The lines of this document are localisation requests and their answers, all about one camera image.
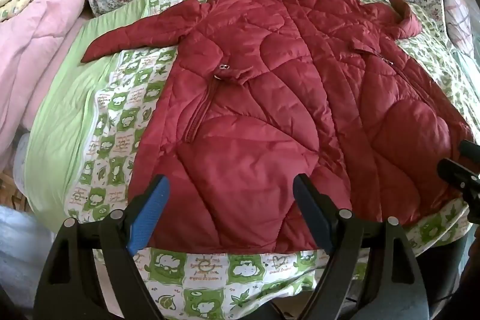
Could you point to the pink quilt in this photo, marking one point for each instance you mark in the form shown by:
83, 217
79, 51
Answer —
37, 42

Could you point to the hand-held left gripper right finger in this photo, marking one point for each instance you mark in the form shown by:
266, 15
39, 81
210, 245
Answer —
313, 211

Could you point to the pale crumpled plastic bag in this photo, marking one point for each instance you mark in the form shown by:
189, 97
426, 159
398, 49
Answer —
22, 252

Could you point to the leaf print pillow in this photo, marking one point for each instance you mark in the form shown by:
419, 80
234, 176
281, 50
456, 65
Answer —
461, 20

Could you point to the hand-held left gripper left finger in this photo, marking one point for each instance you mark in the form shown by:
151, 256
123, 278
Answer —
150, 215

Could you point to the green printed blanket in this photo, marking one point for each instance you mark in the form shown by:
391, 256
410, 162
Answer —
112, 117

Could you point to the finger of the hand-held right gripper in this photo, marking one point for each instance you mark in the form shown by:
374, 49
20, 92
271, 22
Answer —
455, 173
470, 149

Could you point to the red quilted jacket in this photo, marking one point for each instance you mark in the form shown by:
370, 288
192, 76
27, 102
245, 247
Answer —
262, 117

